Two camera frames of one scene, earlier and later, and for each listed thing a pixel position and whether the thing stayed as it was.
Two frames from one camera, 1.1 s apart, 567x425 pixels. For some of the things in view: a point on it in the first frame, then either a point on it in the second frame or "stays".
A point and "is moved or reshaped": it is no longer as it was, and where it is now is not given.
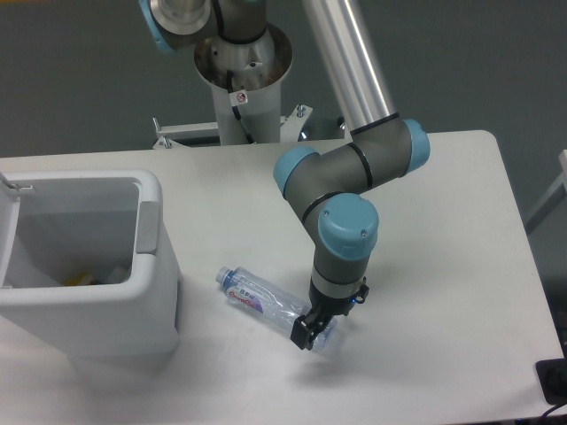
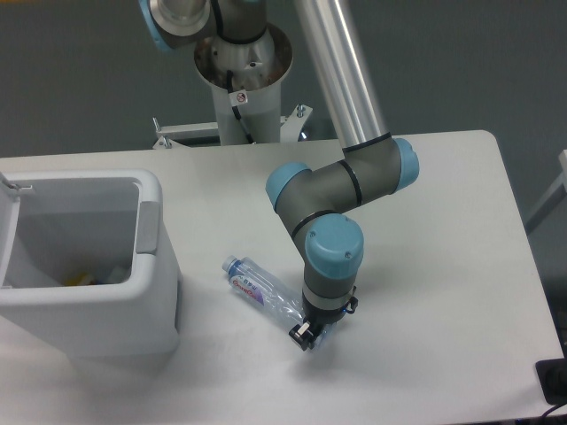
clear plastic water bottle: [269, 304] is moved or reshaped
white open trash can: [86, 266] stays
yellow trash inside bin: [76, 281] stays
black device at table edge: [553, 379] stays
